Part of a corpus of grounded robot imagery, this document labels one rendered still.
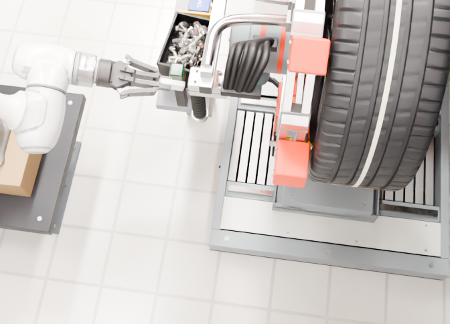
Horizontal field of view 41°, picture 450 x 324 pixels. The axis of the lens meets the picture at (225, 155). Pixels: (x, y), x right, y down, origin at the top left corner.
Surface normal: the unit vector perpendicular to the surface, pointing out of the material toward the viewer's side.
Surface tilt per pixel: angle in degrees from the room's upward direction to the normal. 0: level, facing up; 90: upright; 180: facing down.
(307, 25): 45
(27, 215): 0
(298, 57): 35
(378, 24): 22
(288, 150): 0
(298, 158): 0
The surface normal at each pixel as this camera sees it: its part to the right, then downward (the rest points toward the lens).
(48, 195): -0.02, -0.38
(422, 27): -0.07, -0.03
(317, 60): -0.09, 0.21
